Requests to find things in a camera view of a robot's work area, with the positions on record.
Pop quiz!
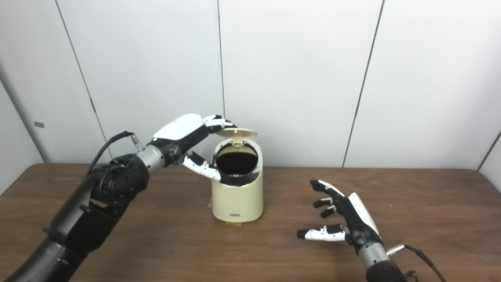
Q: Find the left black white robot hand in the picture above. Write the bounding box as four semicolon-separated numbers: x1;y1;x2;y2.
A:
151;114;237;181

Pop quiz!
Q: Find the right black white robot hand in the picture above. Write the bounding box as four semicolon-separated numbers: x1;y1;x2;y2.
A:
296;180;383;255

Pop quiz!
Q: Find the cream round bin lid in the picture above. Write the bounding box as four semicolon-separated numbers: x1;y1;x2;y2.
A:
216;127;259;148

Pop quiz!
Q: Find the cream-colored desktop trash bin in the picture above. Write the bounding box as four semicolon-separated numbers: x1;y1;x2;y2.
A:
211;139;264;224

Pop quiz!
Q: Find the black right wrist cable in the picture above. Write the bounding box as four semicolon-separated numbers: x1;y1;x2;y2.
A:
387;244;447;282

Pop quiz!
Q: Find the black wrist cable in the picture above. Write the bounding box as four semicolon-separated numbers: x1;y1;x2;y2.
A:
387;244;447;282
84;131;146;177

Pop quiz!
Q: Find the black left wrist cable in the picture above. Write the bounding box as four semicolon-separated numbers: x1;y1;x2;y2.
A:
84;131;146;177

